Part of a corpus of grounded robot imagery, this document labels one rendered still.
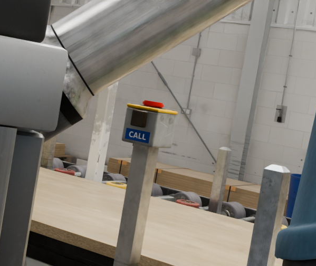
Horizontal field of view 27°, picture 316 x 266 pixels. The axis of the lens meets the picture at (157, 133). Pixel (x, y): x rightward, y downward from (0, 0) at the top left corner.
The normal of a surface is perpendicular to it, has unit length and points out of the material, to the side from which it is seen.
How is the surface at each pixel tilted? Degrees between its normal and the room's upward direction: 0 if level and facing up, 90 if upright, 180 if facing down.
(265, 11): 90
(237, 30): 90
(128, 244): 90
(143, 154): 90
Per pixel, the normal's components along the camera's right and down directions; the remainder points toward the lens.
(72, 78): 0.75, -0.16
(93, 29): -0.09, -0.20
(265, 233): -0.52, -0.04
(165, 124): 0.84, 0.17
